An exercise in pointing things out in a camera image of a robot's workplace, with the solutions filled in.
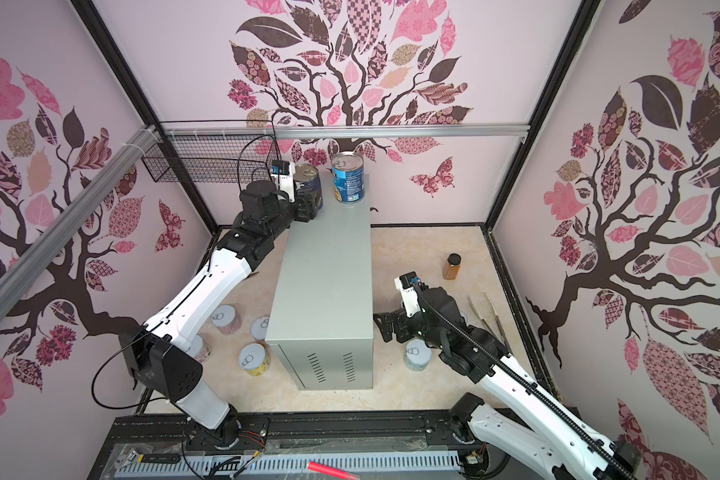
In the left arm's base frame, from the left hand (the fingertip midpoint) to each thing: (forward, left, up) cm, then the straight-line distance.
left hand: (308, 193), depth 76 cm
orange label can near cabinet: (-23, +17, -33) cm, 44 cm away
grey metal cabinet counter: (-34, -6, -4) cm, 35 cm away
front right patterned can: (-31, -29, -32) cm, 53 cm away
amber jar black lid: (-2, -45, -30) cm, 54 cm away
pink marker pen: (-56, -5, -37) cm, 67 cm away
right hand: (-25, -21, -15) cm, 36 cm away
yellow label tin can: (-31, +16, -33) cm, 48 cm away
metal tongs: (-19, -57, -36) cm, 70 cm away
